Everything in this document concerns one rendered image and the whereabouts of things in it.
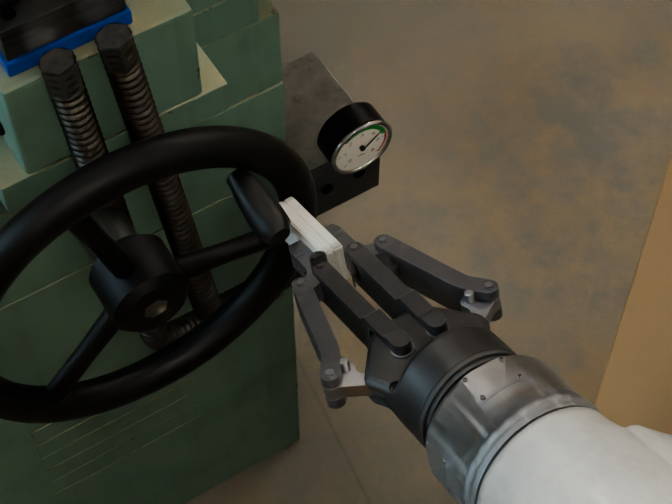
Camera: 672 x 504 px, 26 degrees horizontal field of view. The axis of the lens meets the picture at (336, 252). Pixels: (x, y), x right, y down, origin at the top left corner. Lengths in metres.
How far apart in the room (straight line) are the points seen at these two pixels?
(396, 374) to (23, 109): 0.31
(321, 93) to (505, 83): 0.85
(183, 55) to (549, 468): 0.42
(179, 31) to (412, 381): 0.31
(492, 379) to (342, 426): 1.09
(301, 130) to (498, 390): 0.60
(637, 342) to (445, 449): 0.42
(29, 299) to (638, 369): 0.53
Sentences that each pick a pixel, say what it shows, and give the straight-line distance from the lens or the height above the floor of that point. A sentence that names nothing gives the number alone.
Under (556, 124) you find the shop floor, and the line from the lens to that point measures 2.16.
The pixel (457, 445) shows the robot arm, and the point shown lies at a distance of 0.78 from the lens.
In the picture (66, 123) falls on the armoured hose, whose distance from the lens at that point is 0.99.
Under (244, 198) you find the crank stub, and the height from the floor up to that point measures 0.90.
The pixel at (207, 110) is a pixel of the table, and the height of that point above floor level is 0.85.
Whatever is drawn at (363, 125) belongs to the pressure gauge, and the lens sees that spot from 1.26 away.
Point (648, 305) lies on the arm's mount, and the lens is 1.21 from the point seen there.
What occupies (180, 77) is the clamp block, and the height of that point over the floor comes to 0.90.
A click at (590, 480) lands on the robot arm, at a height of 1.03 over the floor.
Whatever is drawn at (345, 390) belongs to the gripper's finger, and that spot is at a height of 0.92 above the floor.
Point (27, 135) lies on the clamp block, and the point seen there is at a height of 0.91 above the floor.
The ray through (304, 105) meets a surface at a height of 0.62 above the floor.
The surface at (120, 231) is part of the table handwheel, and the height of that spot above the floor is 0.83.
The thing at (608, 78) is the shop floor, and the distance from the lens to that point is 2.23.
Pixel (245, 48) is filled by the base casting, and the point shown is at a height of 0.78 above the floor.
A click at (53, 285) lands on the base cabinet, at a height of 0.59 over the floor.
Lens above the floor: 1.69
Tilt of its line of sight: 57 degrees down
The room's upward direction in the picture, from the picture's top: straight up
